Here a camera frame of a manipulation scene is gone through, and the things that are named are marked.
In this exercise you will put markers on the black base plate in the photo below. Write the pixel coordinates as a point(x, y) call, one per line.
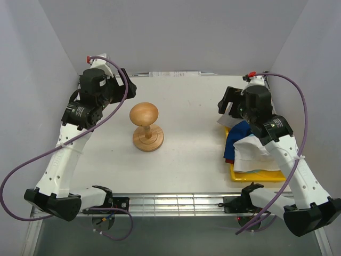
point(236, 204)
point(114, 202)

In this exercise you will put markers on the aluminium front rail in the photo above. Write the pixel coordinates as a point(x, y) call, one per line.
point(169, 205)

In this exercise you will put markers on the white bucket hat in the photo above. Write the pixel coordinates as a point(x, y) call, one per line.
point(250, 155)

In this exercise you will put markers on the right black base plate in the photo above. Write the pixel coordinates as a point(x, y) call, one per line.
point(236, 204)

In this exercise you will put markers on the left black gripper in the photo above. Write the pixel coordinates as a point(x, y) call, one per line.
point(120, 89)

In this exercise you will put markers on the dark red hat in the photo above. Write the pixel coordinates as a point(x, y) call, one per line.
point(230, 161)

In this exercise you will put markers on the blue bucket hat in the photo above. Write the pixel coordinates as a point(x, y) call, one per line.
point(237, 133)

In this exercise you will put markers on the yellow plastic tray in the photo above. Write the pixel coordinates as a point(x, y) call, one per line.
point(271, 176)

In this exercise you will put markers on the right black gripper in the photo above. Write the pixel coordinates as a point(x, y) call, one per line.
point(232, 95)

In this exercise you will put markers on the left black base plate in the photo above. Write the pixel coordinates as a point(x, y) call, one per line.
point(114, 202)

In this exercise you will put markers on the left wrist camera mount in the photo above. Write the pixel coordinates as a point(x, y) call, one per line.
point(100, 64)

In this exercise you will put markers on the grey cap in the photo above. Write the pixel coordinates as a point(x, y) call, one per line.
point(229, 121)

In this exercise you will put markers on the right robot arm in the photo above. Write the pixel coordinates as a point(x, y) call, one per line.
point(312, 207)

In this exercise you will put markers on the teal bucket hat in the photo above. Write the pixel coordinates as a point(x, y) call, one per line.
point(257, 171)

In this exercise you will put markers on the wooden hat stand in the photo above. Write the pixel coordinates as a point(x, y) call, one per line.
point(148, 136)

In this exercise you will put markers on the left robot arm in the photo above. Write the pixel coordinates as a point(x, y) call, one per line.
point(82, 115)

